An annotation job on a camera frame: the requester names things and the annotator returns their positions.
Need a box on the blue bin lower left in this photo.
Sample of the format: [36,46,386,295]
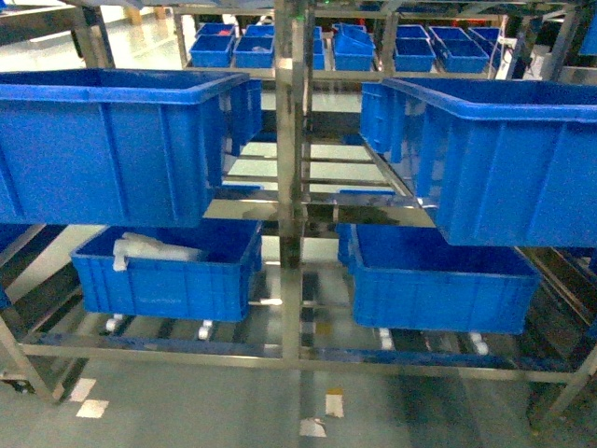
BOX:
[71,218,262,322]

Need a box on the blue bin lower right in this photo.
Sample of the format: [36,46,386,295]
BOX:
[346,224,541,335]

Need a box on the blue bin behind left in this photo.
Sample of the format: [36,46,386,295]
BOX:
[229,79,262,156]

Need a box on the blue bin behind right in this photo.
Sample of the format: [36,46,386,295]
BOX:
[360,82,404,163]

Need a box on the white item in bin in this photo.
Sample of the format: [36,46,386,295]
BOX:
[113,232,209,272]

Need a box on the large blue bin upper right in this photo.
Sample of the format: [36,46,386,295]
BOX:
[384,78,596,247]

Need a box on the large blue bin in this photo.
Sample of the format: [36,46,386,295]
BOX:
[384,78,596,247]
[1,69,252,228]

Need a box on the large blue bin upper left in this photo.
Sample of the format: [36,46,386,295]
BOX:
[1,69,252,228]

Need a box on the stainless steel rack frame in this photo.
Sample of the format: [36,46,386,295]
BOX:
[1,1,596,423]

